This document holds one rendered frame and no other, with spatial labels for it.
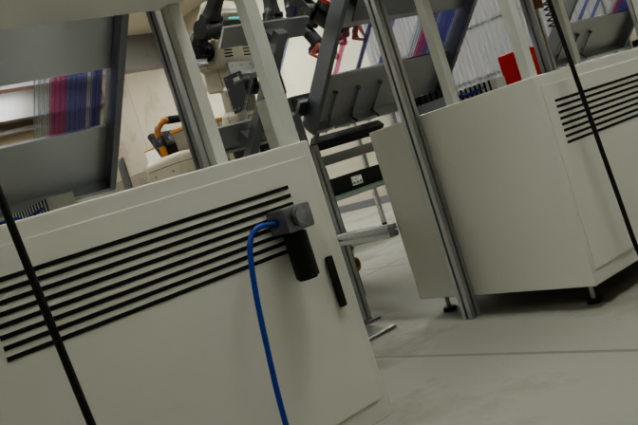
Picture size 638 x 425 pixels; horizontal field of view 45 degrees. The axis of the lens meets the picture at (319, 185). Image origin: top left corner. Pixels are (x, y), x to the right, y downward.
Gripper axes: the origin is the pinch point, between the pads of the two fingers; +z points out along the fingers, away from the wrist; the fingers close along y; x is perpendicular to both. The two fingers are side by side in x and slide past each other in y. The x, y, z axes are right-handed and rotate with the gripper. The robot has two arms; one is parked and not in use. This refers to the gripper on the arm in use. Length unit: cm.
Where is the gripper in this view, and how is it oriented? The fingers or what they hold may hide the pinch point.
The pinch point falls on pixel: (355, 40)
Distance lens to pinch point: 275.7
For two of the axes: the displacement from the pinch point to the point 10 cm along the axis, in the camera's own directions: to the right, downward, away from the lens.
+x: -2.0, 8.0, 5.6
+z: 6.4, 5.4, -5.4
